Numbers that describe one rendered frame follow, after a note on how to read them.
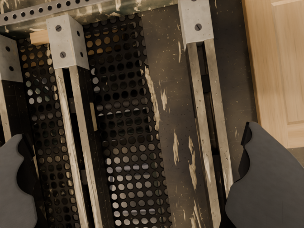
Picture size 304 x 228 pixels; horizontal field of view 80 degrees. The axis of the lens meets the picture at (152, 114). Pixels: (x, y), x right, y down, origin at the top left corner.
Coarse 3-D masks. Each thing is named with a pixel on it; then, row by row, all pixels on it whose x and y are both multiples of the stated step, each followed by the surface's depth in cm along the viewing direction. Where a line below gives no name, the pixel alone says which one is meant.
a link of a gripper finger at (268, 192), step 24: (264, 144) 9; (240, 168) 9; (264, 168) 7; (288, 168) 7; (240, 192) 7; (264, 192) 6; (288, 192) 6; (240, 216) 6; (264, 216) 6; (288, 216) 6
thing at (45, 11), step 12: (60, 0) 46; (72, 0) 46; (84, 0) 45; (96, 0) 45; (108, 0) 45; (12, 12) 48; (24, 12) 47; (36, 12) 47; (48, 12) 47; (60, 12) 47; (0, 24) 48
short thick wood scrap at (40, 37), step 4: (36, 32) 51; (40, 32) 51; (44, 32) 51; (32, 36) 51; (36, 36) 51; (40, 36) 51; (44, 36) 51; (32, 40) 52; (36, 40) 51; (40, 40) 51; (44, 40) 51; (48, 40) 51; (36, 44) 53; (40, 44) 53
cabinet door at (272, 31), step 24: (264, 0) 44; (288, 0) 43; (264, 24) 44; (288, 24) 43; (264, 48) 44; (288, 48) 44; (264, 72) 44; (288, 72) 44; (264, 96) 45; (288, 96) 44; (264, 120) 45; (288, 120) 45; (288, 144) 45
